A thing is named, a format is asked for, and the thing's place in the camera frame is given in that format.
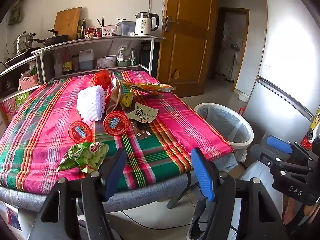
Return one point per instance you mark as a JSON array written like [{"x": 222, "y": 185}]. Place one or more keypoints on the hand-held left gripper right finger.
[{"x": 202, "y": 177}]

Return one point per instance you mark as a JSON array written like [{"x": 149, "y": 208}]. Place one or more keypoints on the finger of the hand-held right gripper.
[
  {"x": 287, "y": 168},
  {"x": 278, "y": 143}
]

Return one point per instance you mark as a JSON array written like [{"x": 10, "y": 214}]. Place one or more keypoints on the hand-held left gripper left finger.
[{"x": 116, "y": 172}]

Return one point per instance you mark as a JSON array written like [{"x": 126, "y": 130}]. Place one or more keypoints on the white round trash bin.
[{"x": 247, "y": 132}]

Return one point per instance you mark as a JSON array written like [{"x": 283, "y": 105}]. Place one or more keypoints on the small brown wrapper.
[{"x": 141, "y": 131}]

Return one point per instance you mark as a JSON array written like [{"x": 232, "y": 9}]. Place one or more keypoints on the red round lid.
[
  {"x": 116, "y": 123},
  {"x": 80, "y": 132}
]

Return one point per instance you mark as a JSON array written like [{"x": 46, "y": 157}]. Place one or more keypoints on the white printed wrapper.
[{"x": 143, "y": 112}]

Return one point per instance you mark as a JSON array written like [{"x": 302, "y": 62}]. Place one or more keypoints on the yellow green snack packet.
[{"x": 126, "y": 100}]

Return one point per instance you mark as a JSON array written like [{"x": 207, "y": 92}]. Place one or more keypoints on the white foam fruit net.
[{"x": 90, "y": 102}]

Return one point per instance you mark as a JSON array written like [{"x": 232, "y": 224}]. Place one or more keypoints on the red and white packet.
[{"x": 115, "y": 92}]

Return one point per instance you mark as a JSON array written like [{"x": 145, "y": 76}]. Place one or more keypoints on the orange snack wrapper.
[{"x": 150, "y": 87}]

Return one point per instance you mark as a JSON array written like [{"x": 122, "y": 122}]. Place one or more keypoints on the red plastic bag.
[{"x": 101, "y": 78}]

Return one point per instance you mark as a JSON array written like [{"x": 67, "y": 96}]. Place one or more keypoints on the person's right hand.
[{"x": 292, "y": 212}]

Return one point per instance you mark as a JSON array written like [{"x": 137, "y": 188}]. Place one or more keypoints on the dark table leg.
[{"x": 178, "y": 197}]

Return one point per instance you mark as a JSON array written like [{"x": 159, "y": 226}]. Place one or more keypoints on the small red plastic object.
[{"x": 242, "y": 110}]

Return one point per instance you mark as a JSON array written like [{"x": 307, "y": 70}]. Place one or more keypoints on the clear bin liner bag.
[{"x": 220, "y": 122}]

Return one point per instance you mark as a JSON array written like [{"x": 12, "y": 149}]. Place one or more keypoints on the white floor basin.
[{"x": 243, "y": 97}]

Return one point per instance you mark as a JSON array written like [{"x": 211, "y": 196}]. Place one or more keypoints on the silver fridge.
[{"x": 287, "y": 67}]

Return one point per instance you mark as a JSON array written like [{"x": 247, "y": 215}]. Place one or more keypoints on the pink green plaid tablecloth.
[{"x": 50, "y": 120}]

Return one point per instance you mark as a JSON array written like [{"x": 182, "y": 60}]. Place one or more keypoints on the wooden gourd ornament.
[{"x": 175, "y": 74}]

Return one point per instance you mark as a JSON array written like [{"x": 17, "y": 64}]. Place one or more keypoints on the green bowl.
[{"x": 123, "y": 63}]

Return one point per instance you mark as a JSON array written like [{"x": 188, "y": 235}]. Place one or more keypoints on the crumpled clear plastic bag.
[{"x": 102, "y": 63}]

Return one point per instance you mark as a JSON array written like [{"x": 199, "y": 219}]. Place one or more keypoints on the white plastic tub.
[{"x": 110, "y": 61}]

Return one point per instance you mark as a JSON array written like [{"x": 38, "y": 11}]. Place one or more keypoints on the green upright packet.
[{"x": 133, "y": 58}]

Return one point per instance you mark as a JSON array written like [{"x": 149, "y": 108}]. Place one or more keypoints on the dark glass jar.
[{"x": 75, "y": 63}]

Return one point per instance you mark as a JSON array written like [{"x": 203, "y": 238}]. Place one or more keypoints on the white plastic jug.
[{"x": 86, "y": 60}]

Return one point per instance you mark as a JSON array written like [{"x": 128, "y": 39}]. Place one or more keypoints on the black cabinet appliance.
[{"x": 147, "y": 57}]

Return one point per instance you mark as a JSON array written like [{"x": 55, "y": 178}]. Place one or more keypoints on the red capped soy sauce bottle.
[{"x": 67, "y": 63}]

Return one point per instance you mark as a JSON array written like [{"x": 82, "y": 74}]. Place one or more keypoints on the plastic bag of food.
[{"x": 124, "y": 52}]

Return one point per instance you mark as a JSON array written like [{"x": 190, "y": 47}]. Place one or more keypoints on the clear plastic bottle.
[{"x": 58, "y": 66}]

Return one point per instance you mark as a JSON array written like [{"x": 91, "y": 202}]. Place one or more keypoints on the green printed cardboard box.
[{"x": 15, "y": 105}]

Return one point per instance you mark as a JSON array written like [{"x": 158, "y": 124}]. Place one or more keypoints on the pink woven basket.
[{"x": 28, "y": 82}]

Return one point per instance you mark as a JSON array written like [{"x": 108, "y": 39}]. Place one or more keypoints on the wooden door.
[{"x": 187, "y": 42}]

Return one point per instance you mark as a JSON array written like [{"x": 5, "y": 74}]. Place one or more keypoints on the black cooker appliance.
[{"x": 8, "y": 86}]

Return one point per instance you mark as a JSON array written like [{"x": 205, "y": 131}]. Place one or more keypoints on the red lidded jar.
[
  {"x": 97, "y": 32},
  {"x": 90, "y": 33}
]

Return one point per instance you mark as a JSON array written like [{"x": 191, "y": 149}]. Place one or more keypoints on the pink utensil holder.
[{"x": 108, "y": 31}]

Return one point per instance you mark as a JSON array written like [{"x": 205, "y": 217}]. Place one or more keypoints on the clear plastic container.
[{"x": 125, "y": 28}]

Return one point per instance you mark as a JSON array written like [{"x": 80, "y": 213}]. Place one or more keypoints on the black wok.
[{"x": 56, "y": 40}]

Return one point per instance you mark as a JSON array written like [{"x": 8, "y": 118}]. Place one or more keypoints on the low side shelf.
[{"x": 15, "y": 67}]

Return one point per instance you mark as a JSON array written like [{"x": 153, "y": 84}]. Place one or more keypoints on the yellow oil bottle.
[{"x": 79, "y": 31}]

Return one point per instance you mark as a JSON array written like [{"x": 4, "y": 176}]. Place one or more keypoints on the dark sauce bottle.
[{"x": 84, "y": 30}]

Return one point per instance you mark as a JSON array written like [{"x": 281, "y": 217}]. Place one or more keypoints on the white electric kettle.
[{"x": 143, "y": 25}]

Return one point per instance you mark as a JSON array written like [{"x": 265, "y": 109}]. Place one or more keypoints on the dark chopsticks bundle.
[{"x": 102, "y": 22}]

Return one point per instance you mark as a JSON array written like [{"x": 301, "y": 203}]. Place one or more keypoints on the black induction cooker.
[{"x": 17, "y": 57}]

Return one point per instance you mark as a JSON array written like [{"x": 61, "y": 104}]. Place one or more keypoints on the wooden cutting board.
[{"x": 67, "y": 22}]

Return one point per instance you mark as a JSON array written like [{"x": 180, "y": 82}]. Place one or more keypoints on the steel steamer pot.
[{"x": 23, "y": 43}]

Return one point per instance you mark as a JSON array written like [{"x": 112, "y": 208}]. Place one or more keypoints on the hanging grey cloth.
[{"x": 16, "y": 13}]

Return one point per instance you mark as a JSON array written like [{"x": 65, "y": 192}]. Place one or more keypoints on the white frame shelf unit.
[{"x": 100, "y": 40}]

